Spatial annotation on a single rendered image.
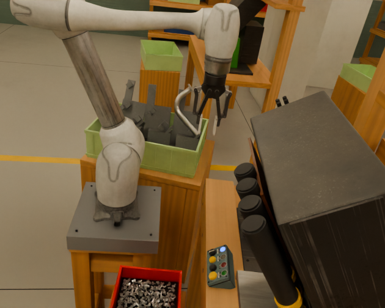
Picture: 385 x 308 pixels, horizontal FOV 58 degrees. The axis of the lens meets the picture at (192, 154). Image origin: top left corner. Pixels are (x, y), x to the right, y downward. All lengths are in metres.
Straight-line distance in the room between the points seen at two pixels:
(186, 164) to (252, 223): 1.34
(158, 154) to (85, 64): 0.69
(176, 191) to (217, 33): 1.02
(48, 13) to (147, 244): 0.84
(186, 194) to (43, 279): 1.08
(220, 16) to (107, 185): 0.71
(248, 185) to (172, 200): 1.37
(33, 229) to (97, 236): 1.46
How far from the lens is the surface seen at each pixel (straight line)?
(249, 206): 0.55
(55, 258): 2.56
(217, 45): 1.13
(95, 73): 1.39
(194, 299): 2.23
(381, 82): 1.56
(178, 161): 1.85
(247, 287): 0.99
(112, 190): 1.33
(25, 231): 2.78
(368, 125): 1.62
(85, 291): 1.65
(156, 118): 2.06
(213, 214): 1.52
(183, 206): 1.95
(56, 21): 1.19
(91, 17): 1.17
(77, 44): 1.36
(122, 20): 1.17
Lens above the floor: 1.88
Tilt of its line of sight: 31 degrees down
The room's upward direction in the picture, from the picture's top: 8 degrees clockwise
